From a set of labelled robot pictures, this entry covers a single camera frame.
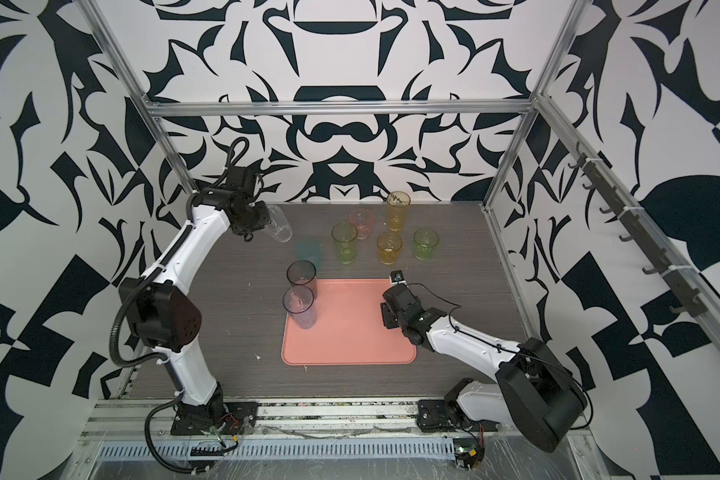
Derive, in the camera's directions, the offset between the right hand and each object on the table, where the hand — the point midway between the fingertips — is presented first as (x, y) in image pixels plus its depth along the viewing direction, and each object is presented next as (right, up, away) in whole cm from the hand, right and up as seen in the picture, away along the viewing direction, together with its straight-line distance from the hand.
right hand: (395, 303), depth 88 cm
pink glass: (-10, +26, +23) cm, 36 cm away
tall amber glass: (+2, +30, +19) cm, 36 cm away
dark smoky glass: (-27, +9, -2) cm, 28 cm away
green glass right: (+10, +18, +12) cm, 24 cm away
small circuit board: (+15, -31, -17) cm, 39 cm away
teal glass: (-26, +15, +7) cm, 31 cm away
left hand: (-38, +26, -2) cm, 46 cm away
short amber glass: (0, +17, +17) cm, 24 cm away
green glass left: (-16, +20, +14) cm, 29 cm away
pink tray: (-13, -7, -1) cm, 15 cm away
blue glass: (-25, +1, -11) cm, 28 cm away
